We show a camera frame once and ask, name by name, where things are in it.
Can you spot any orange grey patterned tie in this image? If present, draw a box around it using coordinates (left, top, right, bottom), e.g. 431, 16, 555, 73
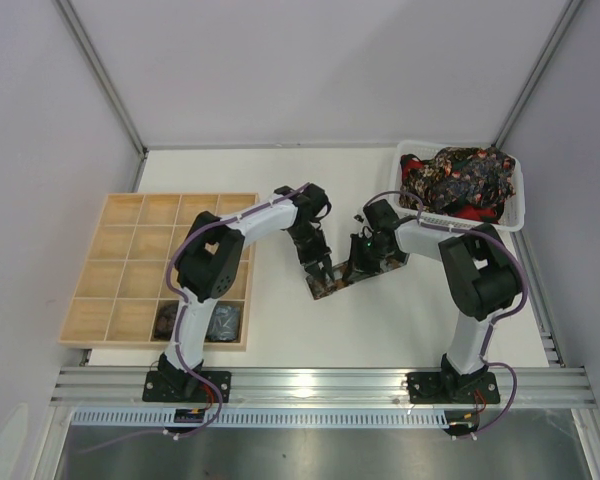
305, 254, 409, 300

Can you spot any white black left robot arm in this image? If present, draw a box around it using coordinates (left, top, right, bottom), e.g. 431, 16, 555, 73
157, 183, 334, 390

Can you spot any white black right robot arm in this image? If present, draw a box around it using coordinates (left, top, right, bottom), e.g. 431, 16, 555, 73
342, 218, 529, 387

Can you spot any pile of dark floral ties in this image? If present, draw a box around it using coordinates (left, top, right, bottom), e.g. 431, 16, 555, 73
399, 147, 517, 224

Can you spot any rolled grey leaf-pattern tie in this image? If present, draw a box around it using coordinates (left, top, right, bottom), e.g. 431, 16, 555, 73
206, 304, 241, 343

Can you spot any rolled dark floral tie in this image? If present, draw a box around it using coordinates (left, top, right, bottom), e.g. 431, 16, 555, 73
152, 301, 179, 341

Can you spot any wooden grid organizer tray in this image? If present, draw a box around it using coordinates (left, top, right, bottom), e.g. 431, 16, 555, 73
59, 193, 258, 349

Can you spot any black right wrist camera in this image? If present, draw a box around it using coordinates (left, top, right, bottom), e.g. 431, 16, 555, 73
363, 199, 399, 232

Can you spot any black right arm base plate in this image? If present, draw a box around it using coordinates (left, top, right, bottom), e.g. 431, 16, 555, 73
406, 370, 501, 405

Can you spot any slotted grey cable duct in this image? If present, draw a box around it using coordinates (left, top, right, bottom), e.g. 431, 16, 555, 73
71, 407, 449, 429

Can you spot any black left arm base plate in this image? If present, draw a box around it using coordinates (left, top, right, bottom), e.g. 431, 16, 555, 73
142, 370, 232, 403

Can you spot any aluminium frame rail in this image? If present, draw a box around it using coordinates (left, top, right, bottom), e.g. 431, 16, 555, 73
51, 367, 596, 409

